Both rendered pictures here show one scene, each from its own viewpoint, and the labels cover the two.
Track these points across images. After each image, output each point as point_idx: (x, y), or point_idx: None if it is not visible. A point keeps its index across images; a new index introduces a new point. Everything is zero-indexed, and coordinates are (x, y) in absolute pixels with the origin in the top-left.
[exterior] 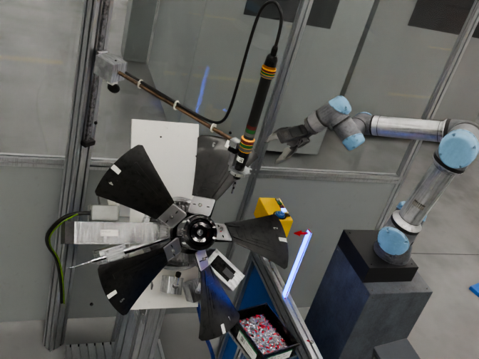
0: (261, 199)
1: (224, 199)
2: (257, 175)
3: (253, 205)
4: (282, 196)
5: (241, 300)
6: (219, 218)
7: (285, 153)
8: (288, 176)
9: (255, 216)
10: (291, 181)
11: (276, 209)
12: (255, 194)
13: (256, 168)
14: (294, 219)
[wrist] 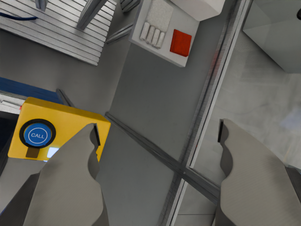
0: (105, 124)
1: (165, 128)
2: (176, 173)
3: (150, 160)
4: (147, 198)
5: (59, 100)
6: (152, 121)
7: (59, 190)
8: (162, 216)
9: (91, 112)
10: (156, 218)
11: (61, 136)
12: (159, 165)
13: (185, 174)
14: (126, 203)
